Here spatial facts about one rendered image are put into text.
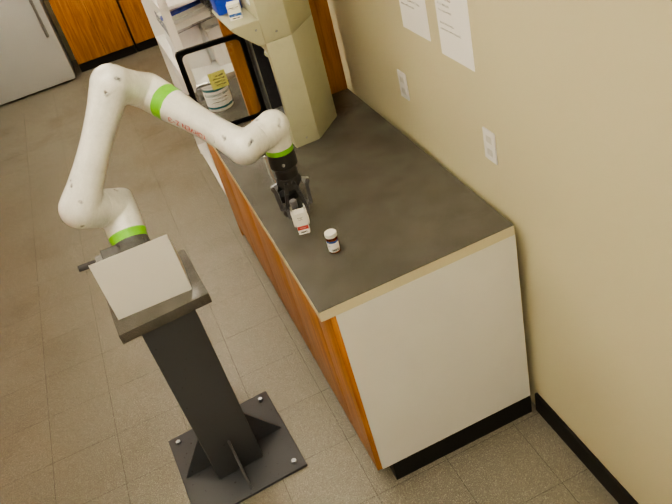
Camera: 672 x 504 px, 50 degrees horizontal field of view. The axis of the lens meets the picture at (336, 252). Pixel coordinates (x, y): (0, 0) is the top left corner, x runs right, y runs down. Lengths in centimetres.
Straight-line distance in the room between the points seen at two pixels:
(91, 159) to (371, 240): 94
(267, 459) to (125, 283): 106
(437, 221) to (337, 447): 110
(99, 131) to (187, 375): 94
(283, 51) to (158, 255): 102
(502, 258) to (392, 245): 37
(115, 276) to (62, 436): 143
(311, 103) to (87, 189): 111
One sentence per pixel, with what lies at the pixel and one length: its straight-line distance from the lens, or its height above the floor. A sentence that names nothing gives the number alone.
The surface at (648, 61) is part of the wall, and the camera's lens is 166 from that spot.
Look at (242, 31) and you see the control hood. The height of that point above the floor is 149.
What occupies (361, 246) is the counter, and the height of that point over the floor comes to 94.
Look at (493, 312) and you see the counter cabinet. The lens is 257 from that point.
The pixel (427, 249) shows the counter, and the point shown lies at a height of 94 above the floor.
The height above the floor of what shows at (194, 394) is 50.
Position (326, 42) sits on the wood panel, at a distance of 342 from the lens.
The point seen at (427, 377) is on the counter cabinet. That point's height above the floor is 46.
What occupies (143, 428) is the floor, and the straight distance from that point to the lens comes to 350.
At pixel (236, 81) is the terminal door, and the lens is 328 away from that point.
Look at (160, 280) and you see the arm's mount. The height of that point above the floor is 102.
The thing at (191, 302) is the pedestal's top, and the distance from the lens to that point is 245.
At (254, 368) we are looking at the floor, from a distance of 350.
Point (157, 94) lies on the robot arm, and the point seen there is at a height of 154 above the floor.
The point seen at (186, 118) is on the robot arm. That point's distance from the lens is 232.
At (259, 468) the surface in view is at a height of 2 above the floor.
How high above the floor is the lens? 238
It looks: 36 degrees down
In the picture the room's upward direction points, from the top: 16 degrees counter-clockwise
